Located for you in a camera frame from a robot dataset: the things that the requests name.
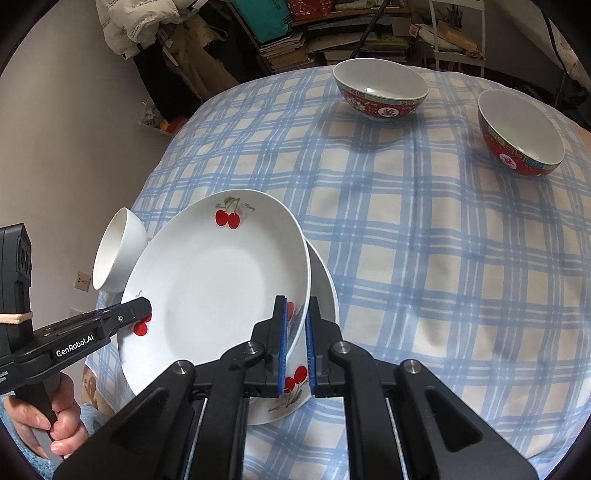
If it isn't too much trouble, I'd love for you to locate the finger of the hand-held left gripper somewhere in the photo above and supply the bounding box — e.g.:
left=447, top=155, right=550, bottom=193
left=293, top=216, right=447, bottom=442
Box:
left=108, top=298, right=153, bottom=329

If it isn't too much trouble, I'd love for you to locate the red patterned bag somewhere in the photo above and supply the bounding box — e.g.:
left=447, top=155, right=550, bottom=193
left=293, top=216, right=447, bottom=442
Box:
left=286, top=0, right=335, bottom=19

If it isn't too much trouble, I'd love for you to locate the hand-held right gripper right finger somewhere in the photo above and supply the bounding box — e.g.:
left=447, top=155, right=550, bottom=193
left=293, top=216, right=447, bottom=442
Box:
left=305, top=295, right=541, bottom=480

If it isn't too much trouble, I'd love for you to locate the white trolley cart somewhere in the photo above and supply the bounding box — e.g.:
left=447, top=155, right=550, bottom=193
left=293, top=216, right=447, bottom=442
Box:
left=427, top=0, right=488, bottom=79

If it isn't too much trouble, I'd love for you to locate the black pole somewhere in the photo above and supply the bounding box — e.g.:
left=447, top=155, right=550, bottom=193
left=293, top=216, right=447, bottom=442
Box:
left=358, top=0, right=393, bottom=51

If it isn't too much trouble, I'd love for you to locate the plastic bag of toys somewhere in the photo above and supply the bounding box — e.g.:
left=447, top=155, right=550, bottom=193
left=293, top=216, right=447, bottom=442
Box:
left=139, top=99, right=188, bottom=134

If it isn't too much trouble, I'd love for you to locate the person's left hand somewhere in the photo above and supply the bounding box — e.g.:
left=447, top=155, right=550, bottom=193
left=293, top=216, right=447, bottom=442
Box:
left=0, top=373, right=89, bottom=462

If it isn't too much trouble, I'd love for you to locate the white puffer jacket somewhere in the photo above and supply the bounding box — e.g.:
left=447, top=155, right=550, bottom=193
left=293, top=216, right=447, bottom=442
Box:
left=96, top=0, right=178, bottom=58

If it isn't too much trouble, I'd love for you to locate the teal paper bag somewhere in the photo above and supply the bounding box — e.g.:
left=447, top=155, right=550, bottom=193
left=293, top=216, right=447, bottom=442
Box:
left=231, top=0, right=291, bottom=44

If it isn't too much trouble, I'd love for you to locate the plain white bowl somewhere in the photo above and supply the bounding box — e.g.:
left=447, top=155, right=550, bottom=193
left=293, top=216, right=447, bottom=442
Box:
left=91, top=207, right=149, bottom=294

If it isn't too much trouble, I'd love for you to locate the wooden shelf rack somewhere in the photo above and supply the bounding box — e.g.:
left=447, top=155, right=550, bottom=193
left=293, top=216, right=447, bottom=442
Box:
left=226, top=0, right=416, bottom=75

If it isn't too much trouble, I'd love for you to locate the stack of books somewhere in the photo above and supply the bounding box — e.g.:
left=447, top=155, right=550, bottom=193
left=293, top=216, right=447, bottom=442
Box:
left=256, top=30, right=312, bottom=75
left=307, top=21, right=414, bottom=68

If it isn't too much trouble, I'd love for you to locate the beige hanging garment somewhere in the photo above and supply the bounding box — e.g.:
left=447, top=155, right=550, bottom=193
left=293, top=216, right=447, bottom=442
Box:
left=157, top=14, right=241, bottom=100

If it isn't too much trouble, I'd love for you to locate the cream wrapped bundle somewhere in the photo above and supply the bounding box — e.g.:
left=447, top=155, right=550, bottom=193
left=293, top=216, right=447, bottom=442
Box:
left=418, top=21, right=485, bottom=61

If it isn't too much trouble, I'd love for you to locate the blue plaid tablecloth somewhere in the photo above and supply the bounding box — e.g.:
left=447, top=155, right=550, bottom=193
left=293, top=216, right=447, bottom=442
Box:
left=85, top=65, right=591, bottom=480

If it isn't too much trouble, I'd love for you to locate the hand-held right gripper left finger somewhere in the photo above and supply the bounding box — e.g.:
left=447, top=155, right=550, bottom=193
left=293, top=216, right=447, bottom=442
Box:
left=52, top=295, right=296, bottom=480

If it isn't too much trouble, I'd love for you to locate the red patterned bowl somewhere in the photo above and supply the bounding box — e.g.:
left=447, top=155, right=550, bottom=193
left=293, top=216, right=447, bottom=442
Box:
left=332, top=58, right=429, bottom=121
left=477, top=89, right=566, bottom=178

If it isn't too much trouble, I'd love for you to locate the black hanging garment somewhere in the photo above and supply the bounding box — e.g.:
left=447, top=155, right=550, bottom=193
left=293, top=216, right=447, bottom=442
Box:
left=134, top=41, right=204, bottom=121

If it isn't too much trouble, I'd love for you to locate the white cherry print plate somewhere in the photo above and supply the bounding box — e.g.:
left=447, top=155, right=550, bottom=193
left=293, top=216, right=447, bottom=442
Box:
left=121, top=240, right=341, bottom=426
left=117, top=188, right=311, bottom=402

